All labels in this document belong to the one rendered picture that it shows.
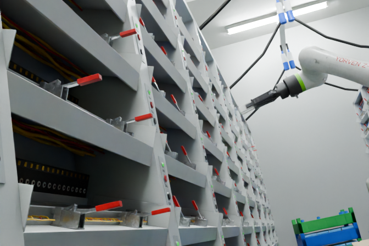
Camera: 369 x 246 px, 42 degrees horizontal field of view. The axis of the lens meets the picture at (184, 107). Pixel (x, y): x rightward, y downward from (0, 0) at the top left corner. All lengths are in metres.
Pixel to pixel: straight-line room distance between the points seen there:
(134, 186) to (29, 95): 0.56
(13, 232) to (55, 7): 0.41
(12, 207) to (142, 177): 0.63
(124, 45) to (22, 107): 0.64
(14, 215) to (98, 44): 0.50
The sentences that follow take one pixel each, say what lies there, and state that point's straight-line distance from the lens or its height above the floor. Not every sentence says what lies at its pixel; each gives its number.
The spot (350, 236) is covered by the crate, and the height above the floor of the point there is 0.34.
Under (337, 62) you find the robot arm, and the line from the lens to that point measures 2.09.
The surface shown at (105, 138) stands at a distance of 0.88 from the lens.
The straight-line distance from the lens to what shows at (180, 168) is 1.42.
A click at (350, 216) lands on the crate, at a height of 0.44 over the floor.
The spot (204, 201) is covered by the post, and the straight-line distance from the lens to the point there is 1.82.
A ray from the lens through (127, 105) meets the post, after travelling 1.19.
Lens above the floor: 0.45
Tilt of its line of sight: 16 degrees up
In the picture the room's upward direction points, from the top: 12 degrees counter-clockwise
